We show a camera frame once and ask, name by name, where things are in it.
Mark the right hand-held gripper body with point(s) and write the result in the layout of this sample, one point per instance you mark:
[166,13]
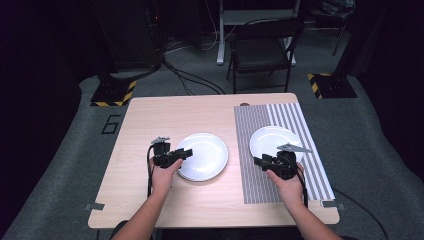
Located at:
[285,163]

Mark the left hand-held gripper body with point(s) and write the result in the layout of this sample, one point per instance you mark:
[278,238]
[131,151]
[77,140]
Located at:
[163,155]

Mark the white round plate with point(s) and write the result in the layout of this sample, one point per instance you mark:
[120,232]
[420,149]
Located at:
[190,178]
[205,156]
[270,141]

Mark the person's left hand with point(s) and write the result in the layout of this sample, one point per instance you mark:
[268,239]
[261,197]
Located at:
[163,180]

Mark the person's right hand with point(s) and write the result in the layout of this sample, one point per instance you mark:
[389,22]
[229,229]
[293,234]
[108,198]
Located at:
[288,190]

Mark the grey white striped mat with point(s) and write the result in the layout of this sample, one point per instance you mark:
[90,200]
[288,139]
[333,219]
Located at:
[256,186]

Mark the grey tape piece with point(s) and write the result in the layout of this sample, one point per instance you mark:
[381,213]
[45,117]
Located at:
[333,205]
[94,206]

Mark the black yellow-striped stand base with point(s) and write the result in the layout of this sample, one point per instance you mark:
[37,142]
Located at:
[113,93]
[333,86]

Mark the black folding chair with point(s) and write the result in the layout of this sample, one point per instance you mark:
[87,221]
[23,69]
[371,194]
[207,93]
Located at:
[263,53]

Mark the black equipment cabinet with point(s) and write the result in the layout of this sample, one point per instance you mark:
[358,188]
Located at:
[133,33]

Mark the white desk frame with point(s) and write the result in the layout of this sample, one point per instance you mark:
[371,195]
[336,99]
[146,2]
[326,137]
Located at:
[230,16]

